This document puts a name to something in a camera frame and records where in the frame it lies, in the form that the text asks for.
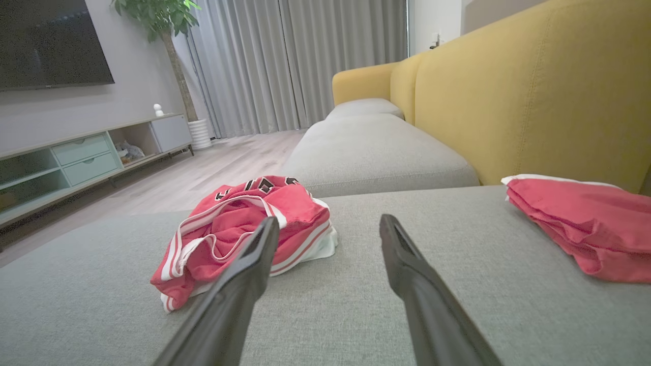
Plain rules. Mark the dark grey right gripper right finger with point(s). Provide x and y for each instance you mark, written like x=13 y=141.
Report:
x=427 y=315

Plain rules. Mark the white ribbed plant pot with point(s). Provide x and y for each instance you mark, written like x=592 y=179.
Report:
x=200 y=134

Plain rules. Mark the small white figurine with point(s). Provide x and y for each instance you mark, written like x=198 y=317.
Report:
x=158 y=111

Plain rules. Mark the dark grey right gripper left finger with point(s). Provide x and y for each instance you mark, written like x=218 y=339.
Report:
x=234 y=305

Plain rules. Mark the yellow sofa backrest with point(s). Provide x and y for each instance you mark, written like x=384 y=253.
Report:
x=534 y=91

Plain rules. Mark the large grey sofa seat cushion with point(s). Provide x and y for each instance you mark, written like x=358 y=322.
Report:
x=330 y=315

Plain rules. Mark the grey pleated curtain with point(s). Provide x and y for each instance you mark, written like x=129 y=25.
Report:
x=285 y=61

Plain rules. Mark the dark wall fixture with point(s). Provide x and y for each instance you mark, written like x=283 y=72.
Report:
x=435 y=43

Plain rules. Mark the black wall television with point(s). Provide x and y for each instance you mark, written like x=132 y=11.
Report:
x=46 y=40

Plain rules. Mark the grey and teal TV cabinet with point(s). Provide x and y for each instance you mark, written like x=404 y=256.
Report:
x=84 y=157

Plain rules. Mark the clutter in cabinet shelf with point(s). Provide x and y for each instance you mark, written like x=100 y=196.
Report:
x=129 y=151

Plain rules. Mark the red jersey with black lettering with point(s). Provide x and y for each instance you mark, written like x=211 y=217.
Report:
x=224 y=229

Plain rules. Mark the red garment with white stripe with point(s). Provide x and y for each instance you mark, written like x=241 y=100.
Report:
x=585 y=223

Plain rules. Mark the medium grey sofa seat cushion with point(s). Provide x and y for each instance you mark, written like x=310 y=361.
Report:
x=376 y=152

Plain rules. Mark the small grey sofa seat cushion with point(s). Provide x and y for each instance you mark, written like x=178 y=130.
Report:
x=363 y=108

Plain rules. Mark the green indoor tree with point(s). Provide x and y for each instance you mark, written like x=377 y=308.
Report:
x=152 y=15

